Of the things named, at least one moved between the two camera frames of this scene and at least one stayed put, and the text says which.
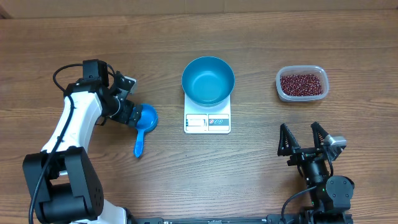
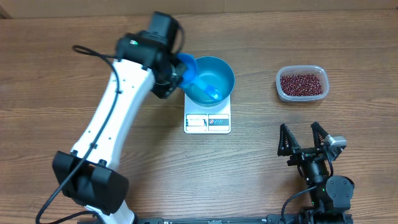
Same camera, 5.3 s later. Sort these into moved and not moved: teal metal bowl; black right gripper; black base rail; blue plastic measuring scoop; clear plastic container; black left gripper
Moved: blue plastic measuring scoop; black left gripper
Not moved: black right gripper; teal metal bowl; black base rail; clear plastic container
